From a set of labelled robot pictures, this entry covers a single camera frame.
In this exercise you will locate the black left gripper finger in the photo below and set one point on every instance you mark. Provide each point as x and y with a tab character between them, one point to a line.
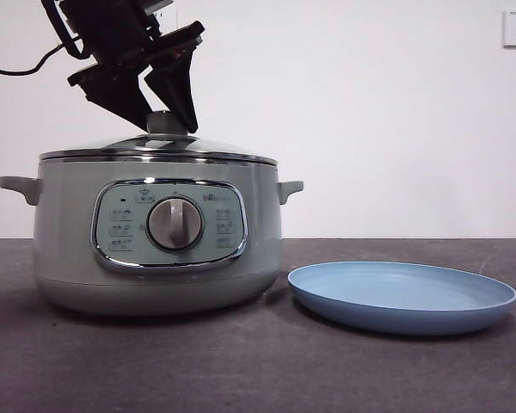
118	99
176	90

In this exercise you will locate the glass lid with green knob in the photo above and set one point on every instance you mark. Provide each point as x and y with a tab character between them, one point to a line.
165	125

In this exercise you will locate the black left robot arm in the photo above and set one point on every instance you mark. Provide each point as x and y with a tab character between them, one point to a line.
107	34

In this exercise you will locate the pale green electric steamer pot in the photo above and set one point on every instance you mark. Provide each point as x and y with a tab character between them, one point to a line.
64	241

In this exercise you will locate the blue round plate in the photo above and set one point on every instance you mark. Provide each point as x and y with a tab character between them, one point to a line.
395	292

